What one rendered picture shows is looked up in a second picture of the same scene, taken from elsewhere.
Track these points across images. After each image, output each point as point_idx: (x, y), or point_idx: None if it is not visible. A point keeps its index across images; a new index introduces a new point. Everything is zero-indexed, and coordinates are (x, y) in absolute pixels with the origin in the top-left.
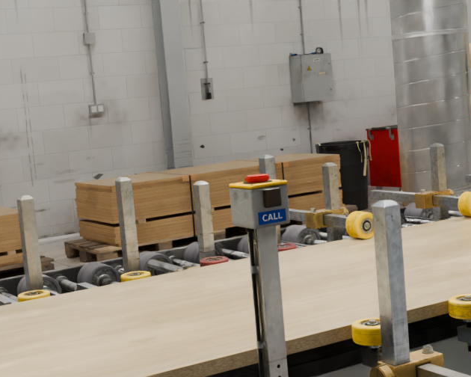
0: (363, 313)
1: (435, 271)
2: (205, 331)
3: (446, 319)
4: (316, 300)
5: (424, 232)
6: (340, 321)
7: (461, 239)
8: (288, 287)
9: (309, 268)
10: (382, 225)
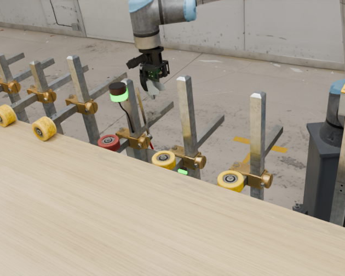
0: (202, 192)
1: (73, 193)
2: (282, 263)
3: None
4: (170, 230)
5: None
6: (224, 196)
7: None
8: (124, 268)
9: None
10: (264, 104)
